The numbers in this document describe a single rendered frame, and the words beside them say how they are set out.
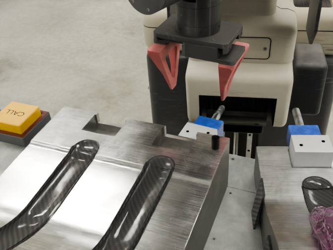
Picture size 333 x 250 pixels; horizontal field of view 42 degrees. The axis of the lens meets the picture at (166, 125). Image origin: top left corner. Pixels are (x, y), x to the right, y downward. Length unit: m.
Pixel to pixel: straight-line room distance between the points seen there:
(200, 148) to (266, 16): 0.42
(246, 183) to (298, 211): 0.13
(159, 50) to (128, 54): 2.16
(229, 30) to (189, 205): 0.23
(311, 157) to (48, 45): 2.55
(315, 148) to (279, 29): 0.35
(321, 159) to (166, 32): 0.26
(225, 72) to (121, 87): 1.88
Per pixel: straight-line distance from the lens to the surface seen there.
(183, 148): 0.61
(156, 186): 0.53
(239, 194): 0.63
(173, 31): 0.56
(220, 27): 0.57
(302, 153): 0.59
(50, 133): 0.63
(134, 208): 0.51
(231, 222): 0.60
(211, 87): 0.91
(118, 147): 0.58
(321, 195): 0.58
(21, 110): 0.79
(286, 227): 0.49
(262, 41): 0.90
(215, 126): 0.68
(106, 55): 2.76
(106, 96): 2.34
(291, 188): 0.57
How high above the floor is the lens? 1.25
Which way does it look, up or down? 37 degrees down
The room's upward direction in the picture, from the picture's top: 4 degrees counter-clockwise
